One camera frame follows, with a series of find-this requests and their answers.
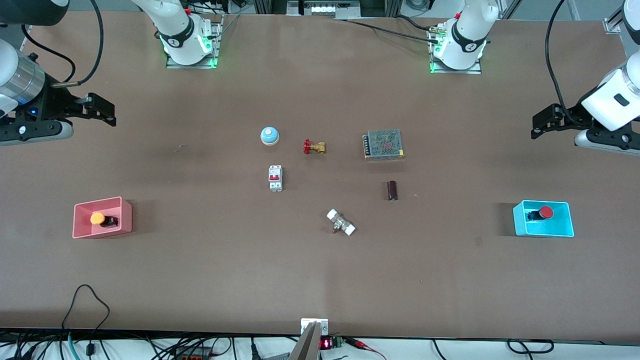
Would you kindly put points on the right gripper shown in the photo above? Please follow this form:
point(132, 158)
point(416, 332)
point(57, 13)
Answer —
point(51, 102)

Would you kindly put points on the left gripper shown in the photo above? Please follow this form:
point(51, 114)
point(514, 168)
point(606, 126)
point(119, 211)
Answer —
point(571, 116)

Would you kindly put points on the red push button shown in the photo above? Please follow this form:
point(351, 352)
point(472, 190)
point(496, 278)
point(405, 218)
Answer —
point(546, 212)

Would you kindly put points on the yellow push button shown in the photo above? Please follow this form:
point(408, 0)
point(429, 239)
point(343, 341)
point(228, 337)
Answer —
point(97, 218)

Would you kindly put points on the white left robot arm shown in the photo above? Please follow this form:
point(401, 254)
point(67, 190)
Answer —
point(470, 30)

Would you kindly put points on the cyan plastic bin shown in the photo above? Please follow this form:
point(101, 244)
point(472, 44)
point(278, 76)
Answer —
point(520, 225)

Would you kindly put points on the pink plastic bin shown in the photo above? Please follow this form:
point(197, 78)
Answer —
point(125, 220)

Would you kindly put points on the aluminium extrusion corner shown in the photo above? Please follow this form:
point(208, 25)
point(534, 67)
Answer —
point(614, 25)

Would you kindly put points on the metal mesh power supply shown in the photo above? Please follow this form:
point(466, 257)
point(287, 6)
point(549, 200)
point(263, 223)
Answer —
point(384, 145)

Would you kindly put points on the dark red cylindrical capacitor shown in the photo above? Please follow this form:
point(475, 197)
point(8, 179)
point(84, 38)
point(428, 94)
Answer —
point(392, 190)

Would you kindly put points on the blue service bell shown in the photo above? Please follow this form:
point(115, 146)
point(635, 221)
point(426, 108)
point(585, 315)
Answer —
point(269, 135)

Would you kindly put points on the white circuit breaker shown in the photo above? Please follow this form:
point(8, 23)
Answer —
point(275, 178)

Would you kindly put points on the steel valve white caps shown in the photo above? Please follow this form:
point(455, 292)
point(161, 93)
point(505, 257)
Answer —
point(341, 222)

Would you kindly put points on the red clip lead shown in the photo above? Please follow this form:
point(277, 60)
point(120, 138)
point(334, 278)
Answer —
point(361, 344)

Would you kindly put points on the red LED display module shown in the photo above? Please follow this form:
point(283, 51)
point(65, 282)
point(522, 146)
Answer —
point(326, 343)

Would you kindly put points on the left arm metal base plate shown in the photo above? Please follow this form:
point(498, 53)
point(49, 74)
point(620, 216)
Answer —
point(475, 69)

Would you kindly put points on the aluminium frame with lights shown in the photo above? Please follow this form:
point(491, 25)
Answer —
point(325, 9)

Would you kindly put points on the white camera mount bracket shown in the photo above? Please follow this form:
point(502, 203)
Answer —
point(306, 324)

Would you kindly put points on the grey camera mount bar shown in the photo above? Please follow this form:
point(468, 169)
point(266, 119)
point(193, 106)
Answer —
point(306, 347)

